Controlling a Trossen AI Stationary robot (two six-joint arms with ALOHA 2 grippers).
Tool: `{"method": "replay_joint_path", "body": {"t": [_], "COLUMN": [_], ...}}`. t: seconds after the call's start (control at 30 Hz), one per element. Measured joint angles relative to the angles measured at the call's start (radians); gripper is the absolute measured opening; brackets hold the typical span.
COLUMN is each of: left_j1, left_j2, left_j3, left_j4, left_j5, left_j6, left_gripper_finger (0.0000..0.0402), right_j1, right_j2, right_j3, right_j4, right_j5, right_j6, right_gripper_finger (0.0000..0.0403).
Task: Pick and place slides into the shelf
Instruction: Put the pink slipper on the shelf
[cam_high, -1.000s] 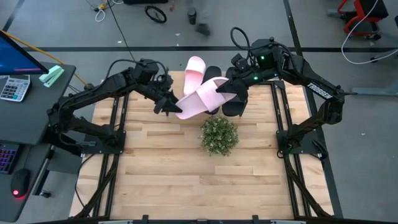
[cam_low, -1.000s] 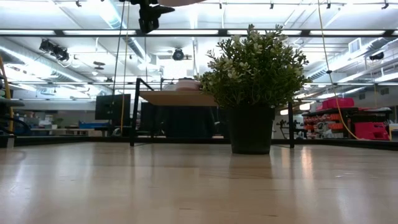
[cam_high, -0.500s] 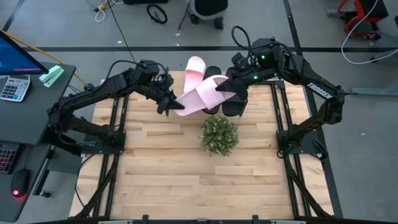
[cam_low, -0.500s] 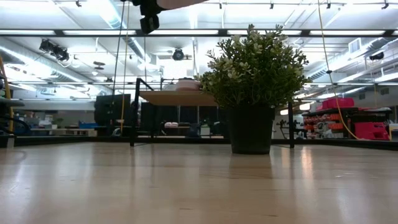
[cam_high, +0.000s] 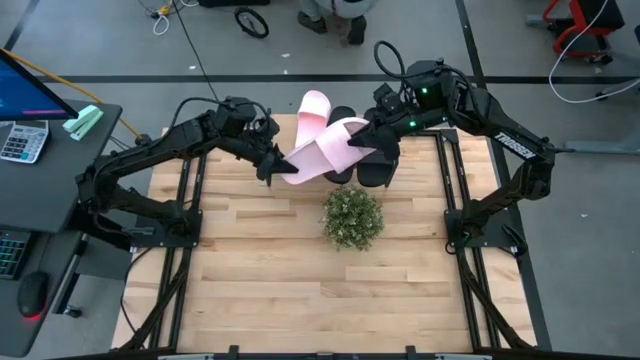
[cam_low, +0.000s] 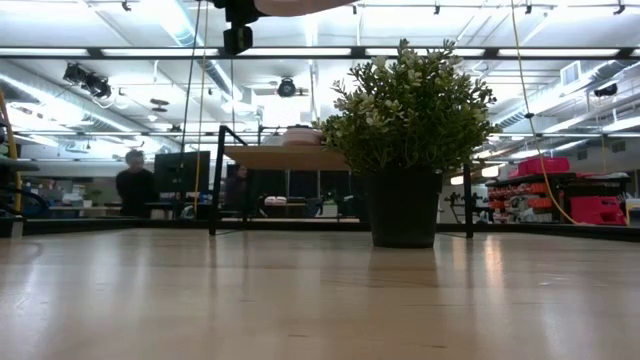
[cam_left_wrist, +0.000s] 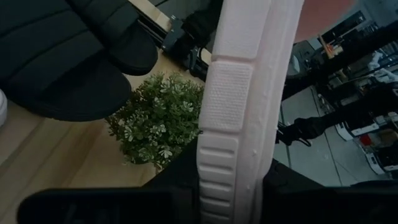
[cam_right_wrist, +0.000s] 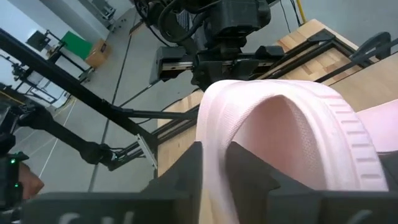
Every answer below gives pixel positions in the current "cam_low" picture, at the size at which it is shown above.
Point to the black ceiling spotlights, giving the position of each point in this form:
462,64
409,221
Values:
95,86

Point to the dark background monitor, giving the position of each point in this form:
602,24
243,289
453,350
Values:
175,172

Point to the person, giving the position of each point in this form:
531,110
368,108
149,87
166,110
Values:
135,190
236,187

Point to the small pink background object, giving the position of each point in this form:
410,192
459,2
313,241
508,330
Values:
275,200

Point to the green plant in black pot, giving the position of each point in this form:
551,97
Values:
405,210

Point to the black office desk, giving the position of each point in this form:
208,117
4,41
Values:
17,166

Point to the red storage bin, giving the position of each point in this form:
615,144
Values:
542,166
597,211

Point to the storage rack with orange items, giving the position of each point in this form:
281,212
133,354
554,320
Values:
525,202

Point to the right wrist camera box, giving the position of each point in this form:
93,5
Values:
237,41

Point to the black overhead frame beam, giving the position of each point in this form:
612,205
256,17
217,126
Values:
225,52

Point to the black overhead camera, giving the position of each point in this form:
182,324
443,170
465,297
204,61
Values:
286,88

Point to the black metal frame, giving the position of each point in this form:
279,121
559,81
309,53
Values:
280,157

